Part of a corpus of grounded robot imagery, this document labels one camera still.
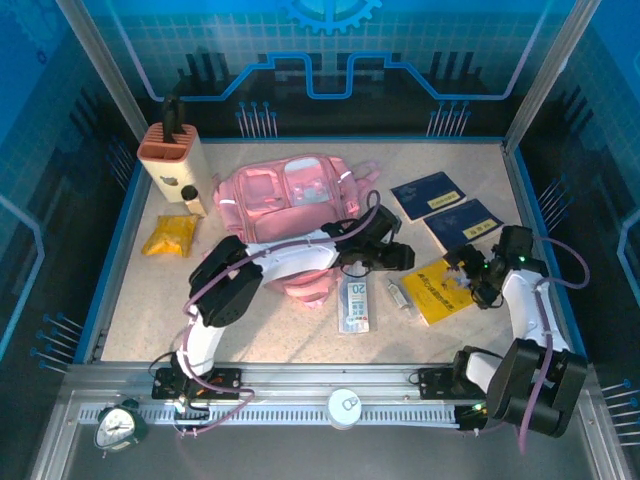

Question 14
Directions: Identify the blue book yellow label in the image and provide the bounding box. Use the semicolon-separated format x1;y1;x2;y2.
422;198;505;251
389;171;469;223

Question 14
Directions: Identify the clear packaged glue stick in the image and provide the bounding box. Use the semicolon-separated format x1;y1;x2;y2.
384;277;419;319

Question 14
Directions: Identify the yellow textbook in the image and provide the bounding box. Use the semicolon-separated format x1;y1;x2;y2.
402;257;484;329

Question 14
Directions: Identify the packaged ruler set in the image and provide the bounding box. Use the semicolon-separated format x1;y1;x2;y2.
337;270;375;335

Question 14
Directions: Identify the pink student backpack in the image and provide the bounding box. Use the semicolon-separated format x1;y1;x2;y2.
212;154;384;310

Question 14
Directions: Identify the yellow snack bag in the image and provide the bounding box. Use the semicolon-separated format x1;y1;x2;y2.
141;213;201;259

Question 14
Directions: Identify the small black controller board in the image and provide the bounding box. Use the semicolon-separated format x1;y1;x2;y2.
457;401;496;434
172;394;211;426

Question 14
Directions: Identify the silver tin can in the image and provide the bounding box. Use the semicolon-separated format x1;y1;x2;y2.
326;387;364;431

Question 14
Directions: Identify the grey aluminium front platform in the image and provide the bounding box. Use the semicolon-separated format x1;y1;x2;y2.
29;362;634;480

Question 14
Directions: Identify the cream knife block orange top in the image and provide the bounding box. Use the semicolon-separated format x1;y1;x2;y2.
137;122;206;205

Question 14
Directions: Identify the green alarm clock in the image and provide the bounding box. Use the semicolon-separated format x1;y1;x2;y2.
93;397;149;459

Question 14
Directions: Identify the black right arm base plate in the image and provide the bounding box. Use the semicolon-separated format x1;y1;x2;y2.
417;367;509;401

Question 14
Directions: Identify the slotted aluminium rail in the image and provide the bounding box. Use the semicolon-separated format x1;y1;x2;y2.
77;403;464;426

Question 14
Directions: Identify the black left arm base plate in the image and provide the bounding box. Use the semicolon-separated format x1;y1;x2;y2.
151;367;244;401

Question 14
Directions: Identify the aluminium frame post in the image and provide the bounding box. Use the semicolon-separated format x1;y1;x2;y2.
503;0;601;151
54;0;151;146

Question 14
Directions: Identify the black knife handle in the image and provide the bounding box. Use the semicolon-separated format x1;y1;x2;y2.
160;94;185;144

